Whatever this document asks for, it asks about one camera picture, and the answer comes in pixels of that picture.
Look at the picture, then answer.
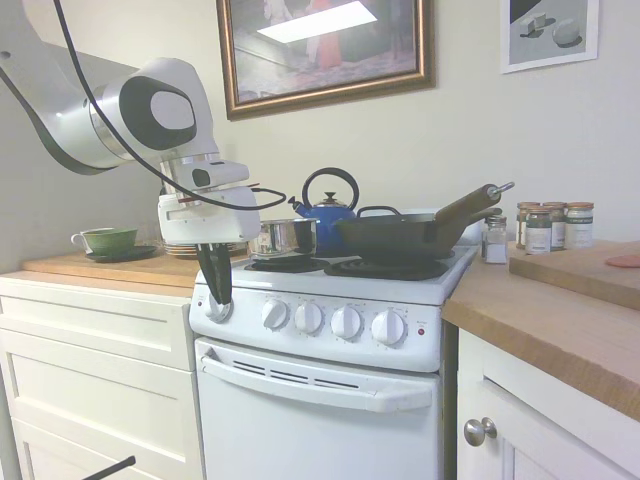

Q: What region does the black wok with wooden handle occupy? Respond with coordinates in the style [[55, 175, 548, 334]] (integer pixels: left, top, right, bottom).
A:
[[332, 180, 516, 262]]

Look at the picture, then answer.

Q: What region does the dark green saucer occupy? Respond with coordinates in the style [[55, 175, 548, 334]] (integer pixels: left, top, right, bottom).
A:
[[84, 244, 159, 264]]

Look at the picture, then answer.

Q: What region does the white oven door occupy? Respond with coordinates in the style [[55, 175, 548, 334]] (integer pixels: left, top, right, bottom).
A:
[[193, 335, 444, 480]]

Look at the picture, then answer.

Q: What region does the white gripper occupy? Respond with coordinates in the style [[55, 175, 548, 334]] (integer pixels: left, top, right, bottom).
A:
[[157, 185, 262, 305]]

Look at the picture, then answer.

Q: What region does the blue kettle with black handle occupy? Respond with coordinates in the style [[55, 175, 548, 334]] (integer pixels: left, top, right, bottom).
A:
[[287, 167, 360, 257]]

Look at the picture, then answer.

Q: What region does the white oven temperature knob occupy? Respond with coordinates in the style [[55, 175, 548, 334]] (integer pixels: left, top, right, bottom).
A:
[[203, 294, 235, 324]]

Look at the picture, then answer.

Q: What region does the white cabinet with round knob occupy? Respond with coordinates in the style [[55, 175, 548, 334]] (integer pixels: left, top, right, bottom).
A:
[[455, 327, 640, 480]]

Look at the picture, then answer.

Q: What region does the wooden cutting board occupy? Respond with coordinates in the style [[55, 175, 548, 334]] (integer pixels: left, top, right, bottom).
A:
[[508, 239, 640, 311]]

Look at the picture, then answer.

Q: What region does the spice jar with white contents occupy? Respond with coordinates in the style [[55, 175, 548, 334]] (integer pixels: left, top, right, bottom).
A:
[[564, 201, 595, 250]]

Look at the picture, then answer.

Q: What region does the white stove burner knob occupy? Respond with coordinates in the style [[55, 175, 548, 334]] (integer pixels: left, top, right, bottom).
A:
[[259, 298, 290, 331], [330, 304, 365, 340], [293, 301, 325, 335], [370, 308, 407, 346]]

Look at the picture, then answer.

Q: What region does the black coil stove burner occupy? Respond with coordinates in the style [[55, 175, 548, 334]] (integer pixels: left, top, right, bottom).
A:
[[323, 257, 450, 281], [243, 254, 327, 275]]

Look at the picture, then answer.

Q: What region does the white oven door handle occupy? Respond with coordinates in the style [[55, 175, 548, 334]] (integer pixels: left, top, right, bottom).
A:
[[198, 349, 434, 414]]

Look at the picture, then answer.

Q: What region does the grey frying pan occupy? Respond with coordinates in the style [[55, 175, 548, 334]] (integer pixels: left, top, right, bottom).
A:
[[399, 207, 504, 234]]

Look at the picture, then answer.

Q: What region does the large grey shapes print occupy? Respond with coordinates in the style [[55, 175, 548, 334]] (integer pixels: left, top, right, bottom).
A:
[[499, 0, 600, 75]]

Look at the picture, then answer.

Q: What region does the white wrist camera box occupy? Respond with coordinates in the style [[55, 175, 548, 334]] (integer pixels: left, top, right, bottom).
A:
[[177, 159, 250, 195]]

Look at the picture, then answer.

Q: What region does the green cup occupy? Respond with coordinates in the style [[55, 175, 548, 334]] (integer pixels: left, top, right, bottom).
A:
[[82, 228, 139, 255]]

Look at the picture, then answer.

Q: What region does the silver round cabinet knob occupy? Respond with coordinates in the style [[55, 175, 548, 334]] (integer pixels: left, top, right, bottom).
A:
[[463, 417, 499, 448]]

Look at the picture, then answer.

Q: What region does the spice jar with copper lid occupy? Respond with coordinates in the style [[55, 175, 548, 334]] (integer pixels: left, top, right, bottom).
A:
[[515, 201, 541, 250], [542, 201, 568, 251], [524, 206, 553, 255]]

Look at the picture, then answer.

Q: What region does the white electric stove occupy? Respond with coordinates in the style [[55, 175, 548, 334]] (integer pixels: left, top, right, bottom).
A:
[[188, 207, 484, 480]]

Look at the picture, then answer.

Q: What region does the gold framed painting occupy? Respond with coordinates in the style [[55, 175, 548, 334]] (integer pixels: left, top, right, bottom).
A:
[[215, 0, 437, 121]]

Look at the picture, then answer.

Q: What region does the steel saucepan with blue handle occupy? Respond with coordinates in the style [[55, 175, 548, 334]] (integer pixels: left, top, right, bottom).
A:
[[248, 217, 319, 260]]

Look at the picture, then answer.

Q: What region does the white drawer cabinet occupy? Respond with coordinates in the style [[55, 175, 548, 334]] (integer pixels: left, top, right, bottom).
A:
[[0, 277, 206, 480]]

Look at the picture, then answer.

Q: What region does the stack of gold-rimmed plates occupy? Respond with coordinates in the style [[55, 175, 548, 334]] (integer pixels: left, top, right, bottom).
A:
[[162, 242, 251, 260]]

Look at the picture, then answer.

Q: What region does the glass salt shaker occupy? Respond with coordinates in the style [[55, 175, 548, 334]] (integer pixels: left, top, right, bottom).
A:
[[481, 214, 509, 265]]

